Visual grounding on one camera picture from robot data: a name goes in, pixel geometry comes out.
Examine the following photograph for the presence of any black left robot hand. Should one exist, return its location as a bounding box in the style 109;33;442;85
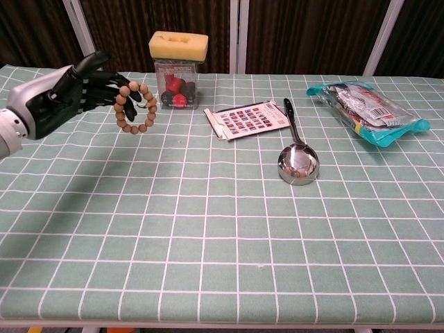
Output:
6;51;142;141

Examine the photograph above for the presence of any wooden bead bracelet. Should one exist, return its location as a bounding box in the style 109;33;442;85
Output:
114;80;158;135

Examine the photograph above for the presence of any clear box of thread spools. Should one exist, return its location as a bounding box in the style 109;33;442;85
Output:
153;58;200;111

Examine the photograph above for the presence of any yellow sponge block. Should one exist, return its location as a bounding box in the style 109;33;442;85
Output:
148;31;210;64

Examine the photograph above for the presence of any colour swatch card packet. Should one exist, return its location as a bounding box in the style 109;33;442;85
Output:
203;99;291;142

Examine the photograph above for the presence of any green checked tablecloth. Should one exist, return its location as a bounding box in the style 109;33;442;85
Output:
0;65;444;325

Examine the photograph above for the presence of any dark brown curtain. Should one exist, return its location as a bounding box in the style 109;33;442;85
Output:
0;0;444;78

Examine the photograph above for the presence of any teal plastic snack bag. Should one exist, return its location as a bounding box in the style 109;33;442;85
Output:
305;80;432;148

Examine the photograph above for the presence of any slanted white frame post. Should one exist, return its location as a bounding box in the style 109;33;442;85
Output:
62;0;104;73
361;0;406;77

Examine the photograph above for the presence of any upright white frame post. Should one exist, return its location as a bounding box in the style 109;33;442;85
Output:
230;0;240;74
239;0;250;74

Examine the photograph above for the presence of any steel ladle with black handle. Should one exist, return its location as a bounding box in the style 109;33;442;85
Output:
277;97;321;187

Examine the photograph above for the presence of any white table frame bar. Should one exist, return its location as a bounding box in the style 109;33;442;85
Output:
0;321;444;331

